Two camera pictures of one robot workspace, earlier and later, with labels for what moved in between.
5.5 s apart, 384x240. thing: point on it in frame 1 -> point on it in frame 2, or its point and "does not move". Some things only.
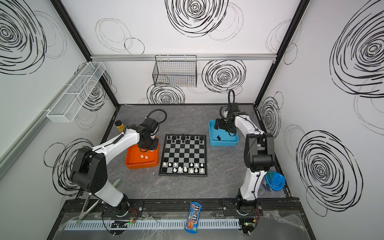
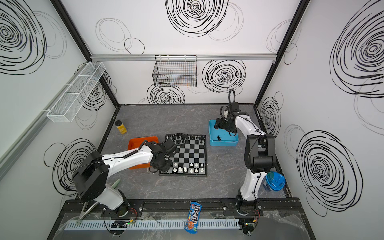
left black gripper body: (146, 144) -> (171, 144)
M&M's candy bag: (191, 224) does not move
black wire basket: (175, 70) does not move
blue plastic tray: (221, 137) does not move
